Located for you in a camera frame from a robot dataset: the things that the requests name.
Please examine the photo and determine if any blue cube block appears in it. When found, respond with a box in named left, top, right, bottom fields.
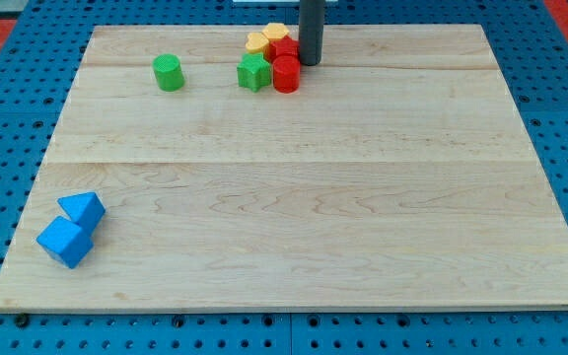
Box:
left=36, top=216, right=94, bottom=269

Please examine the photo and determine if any red cylinder block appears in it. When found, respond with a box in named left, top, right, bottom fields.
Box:
left=272, top=55, right=301, bottom=94

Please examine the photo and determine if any green star block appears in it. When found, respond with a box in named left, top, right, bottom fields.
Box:
left=237, top=52, right=271, bottom=92

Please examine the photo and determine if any light wooden board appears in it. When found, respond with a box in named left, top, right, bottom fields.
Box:
left=0, top=25, right=568, bottom=314

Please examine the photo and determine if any red star block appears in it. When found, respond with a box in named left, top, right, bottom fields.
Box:
left=266, top=35, right=299, bottom=63

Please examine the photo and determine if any yellow heart block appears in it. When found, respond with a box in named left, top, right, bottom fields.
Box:
left=245, top=32, right=270, bottom=56

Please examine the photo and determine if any green cylinder block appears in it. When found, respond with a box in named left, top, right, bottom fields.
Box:
left=152, top=53, right=184, bottom=92

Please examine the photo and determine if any blue triangular prism block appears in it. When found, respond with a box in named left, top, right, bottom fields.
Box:
left=57, top=191, right=106, bottom=234

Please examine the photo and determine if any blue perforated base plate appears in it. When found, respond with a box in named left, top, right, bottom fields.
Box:
left=0, top=0, right=568, bottom=354

